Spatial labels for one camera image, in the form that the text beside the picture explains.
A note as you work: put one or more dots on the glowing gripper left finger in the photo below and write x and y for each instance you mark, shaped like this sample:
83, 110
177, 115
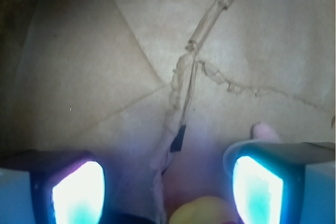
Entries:
51, 187

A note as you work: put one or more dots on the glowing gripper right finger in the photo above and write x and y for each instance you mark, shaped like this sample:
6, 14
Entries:
282, 182

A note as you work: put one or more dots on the yellow rubber duck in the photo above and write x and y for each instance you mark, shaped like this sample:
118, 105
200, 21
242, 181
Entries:
206, 209

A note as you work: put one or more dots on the pink plush toy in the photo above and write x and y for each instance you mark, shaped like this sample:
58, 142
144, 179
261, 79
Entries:
263, 131

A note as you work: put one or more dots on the brown paper bag basket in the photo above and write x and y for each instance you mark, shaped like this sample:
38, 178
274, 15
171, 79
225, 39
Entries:
159, 89

